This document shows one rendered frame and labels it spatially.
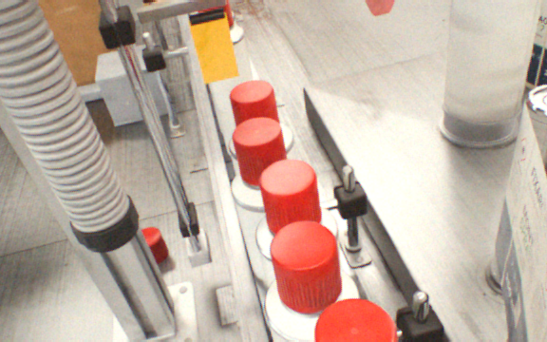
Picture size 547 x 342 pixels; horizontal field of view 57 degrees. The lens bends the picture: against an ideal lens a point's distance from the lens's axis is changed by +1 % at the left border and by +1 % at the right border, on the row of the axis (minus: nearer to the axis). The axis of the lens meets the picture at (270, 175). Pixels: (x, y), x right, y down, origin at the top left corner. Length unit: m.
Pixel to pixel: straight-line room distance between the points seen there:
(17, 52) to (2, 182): 0.65
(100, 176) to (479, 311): 0.34
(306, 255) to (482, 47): 0.38
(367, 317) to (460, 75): 0.42
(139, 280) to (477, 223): 0.33
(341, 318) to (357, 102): 0.53
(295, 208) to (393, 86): 0.49
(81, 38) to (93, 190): 0.73
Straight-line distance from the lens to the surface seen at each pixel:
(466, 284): 0.49
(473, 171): 0.60
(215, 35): 0.41
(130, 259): 0.45
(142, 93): 0.40
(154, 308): 0.50
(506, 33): 0.56
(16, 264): 0.71
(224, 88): 0.58
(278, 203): 0.27
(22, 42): 0.22
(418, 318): 0.41
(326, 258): 0.23
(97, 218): 0.27
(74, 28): 0.97
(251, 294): 0.38
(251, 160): 0.31
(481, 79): 0.58
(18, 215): 0.79
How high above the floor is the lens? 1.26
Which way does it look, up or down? 39 degrees down
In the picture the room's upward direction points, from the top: 11 degrees counter-clockwise
